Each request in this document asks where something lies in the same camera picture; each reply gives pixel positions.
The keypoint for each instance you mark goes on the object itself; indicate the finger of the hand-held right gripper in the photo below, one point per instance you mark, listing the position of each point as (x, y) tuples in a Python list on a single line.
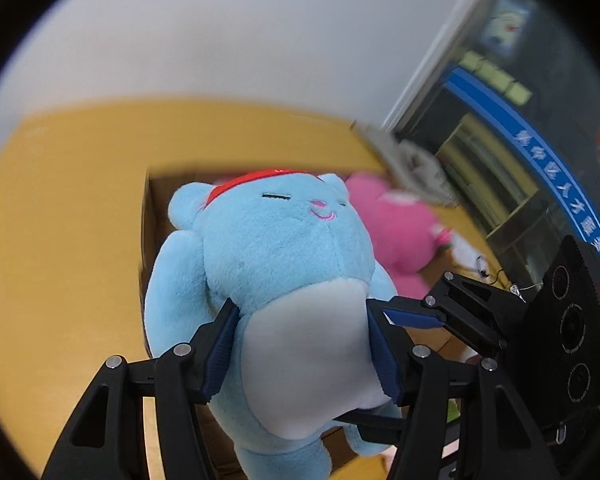
[(375, 432), (415, 319)]

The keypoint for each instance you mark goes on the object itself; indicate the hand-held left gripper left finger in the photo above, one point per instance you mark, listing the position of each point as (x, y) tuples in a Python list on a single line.
[(220, 355)]

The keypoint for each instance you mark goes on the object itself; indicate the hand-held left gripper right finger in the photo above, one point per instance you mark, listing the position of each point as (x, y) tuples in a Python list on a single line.
[(387, 360)]

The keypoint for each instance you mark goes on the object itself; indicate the blue bear plush toy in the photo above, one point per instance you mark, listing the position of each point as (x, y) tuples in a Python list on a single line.
[(280, 260)]

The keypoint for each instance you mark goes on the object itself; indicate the brown cardboard box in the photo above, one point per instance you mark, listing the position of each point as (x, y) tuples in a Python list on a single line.
[(155, 210)]

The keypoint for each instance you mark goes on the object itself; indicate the pink plush toy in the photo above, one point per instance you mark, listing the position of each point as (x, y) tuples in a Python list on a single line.
[(405, 230)]

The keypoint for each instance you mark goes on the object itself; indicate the grey cloth bag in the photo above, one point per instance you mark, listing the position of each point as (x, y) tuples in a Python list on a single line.
[(420, 170)]

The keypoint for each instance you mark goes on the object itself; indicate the wooden shelf behind glass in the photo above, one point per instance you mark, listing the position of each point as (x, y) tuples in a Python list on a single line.
[(500, 180)]

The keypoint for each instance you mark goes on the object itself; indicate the blue window banner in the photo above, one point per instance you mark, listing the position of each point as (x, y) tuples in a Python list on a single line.
[(530, 130)]

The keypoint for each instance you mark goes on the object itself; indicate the yellow sticky note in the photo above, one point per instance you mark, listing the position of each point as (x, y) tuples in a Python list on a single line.
[(520, 93), (472, 60), (503, 82), (487, 71)]

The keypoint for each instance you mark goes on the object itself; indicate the cartoon sheep poster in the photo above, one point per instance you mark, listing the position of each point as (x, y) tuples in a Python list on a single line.
[(507, 25)]

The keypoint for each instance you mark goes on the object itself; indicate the grey door frame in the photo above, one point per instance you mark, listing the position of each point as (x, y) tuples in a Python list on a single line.
[(445, 45)]

